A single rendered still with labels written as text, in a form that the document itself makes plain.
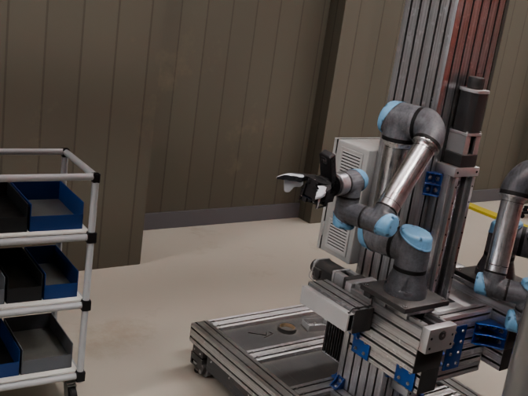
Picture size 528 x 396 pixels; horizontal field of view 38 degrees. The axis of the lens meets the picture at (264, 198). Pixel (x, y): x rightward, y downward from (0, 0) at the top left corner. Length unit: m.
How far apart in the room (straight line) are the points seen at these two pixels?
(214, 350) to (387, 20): 3.62
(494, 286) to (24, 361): 1.83
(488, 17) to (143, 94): 2.28
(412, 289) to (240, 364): 0.96
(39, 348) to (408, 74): 1.87
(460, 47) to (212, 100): 2.93
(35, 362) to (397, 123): 1.72
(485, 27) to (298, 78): 3.12
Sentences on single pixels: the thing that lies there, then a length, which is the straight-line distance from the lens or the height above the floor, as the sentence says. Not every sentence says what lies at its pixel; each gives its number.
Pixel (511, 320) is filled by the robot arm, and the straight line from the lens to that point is 2.74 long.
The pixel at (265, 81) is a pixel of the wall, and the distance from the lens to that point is 5.69.
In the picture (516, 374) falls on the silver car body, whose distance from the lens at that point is 1.46.
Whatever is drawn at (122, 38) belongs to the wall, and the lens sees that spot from 4.43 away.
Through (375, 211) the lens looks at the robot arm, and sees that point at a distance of 2.44.
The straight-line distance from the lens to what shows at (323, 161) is 2.32.
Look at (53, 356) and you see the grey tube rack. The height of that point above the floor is 0.19.
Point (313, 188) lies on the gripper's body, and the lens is 2.33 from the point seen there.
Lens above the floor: 1.81
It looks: 16 degrees down
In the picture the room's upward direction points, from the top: 8 degrees clockwise
